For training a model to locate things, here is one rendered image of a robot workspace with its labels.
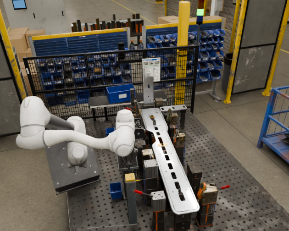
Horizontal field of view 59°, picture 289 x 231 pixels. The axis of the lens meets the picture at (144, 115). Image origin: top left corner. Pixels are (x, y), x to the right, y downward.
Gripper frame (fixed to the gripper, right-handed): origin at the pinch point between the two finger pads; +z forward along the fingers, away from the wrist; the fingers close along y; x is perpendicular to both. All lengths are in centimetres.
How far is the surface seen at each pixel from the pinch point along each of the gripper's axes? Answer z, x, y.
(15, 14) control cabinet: 10, 696, -250
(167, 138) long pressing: 25, 58, 40
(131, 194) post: 22.5, -2.7, 0.1
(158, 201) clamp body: 20.8, -13.1, 16.3
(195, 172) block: 22, 9, 49
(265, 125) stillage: 86, 141, 200
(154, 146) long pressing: 25, 48, 26
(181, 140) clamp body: 26, 53, 52
